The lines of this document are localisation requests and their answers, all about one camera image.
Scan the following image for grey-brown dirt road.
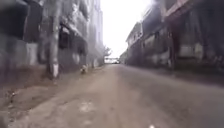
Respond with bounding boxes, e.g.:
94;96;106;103
8;63;224;128

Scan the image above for bare earth verge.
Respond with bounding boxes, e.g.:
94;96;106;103
0;65;105;124

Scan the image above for dark buildings with pale wall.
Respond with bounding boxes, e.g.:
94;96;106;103
119;0;224;75

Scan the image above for tree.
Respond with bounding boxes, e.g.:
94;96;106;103
103;46;112;58

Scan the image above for grey pole with pale base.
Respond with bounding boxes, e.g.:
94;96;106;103
47;0;63;80

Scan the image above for grey buildings with dark openings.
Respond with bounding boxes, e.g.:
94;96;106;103
0;0;107;81

